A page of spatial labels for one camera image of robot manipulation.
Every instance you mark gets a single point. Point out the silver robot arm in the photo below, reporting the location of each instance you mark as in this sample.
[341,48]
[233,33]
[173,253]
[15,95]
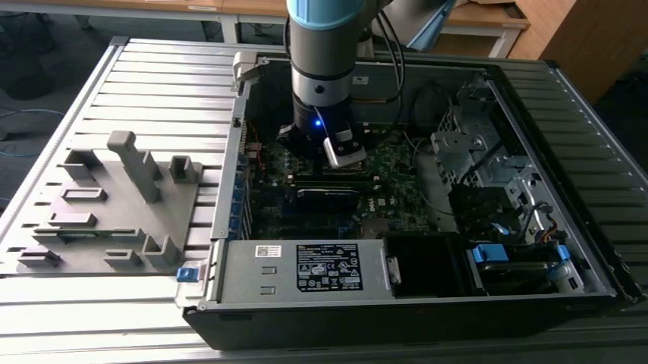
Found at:
[318,49]

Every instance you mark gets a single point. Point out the CPU socket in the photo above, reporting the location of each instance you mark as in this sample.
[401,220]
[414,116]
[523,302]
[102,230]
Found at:
[344,171]

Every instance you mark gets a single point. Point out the green motherboard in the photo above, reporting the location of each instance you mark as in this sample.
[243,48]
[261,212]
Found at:
[400,189]

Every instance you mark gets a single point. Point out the chipset heatsink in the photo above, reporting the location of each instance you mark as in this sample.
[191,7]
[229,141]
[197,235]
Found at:
[376,225]

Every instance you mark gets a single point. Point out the metal drive cage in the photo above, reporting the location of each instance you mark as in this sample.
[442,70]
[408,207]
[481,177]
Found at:
[456,146]

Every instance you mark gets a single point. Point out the silver power supply unit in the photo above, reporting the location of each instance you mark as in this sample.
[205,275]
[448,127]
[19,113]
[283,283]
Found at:
[243,273]

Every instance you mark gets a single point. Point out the grey parts rack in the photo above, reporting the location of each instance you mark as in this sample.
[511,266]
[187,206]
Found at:
[126,212]

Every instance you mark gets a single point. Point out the blue case latch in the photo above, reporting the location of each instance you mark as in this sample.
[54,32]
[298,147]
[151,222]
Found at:
[186,275]

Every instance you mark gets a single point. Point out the wooden desk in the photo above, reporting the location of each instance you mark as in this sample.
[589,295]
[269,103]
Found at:
[126,4]
[481,21]

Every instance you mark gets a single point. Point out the blue disk carrier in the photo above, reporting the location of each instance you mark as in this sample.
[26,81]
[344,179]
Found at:
[488,253]

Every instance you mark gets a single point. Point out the green RAM stick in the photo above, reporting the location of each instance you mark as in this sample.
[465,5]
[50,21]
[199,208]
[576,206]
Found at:
[83,235]

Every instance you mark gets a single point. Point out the black PC case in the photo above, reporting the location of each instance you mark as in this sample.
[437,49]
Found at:
[354,330]

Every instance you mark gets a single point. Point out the blue plastic clip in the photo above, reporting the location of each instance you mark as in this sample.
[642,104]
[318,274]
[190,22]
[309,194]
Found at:
[563,256]

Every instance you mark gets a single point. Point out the wooden cabinet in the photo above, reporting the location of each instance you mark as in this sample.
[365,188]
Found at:
[581,38]

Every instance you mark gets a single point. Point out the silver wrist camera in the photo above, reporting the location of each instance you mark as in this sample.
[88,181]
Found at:
[341,159]
[285,133]

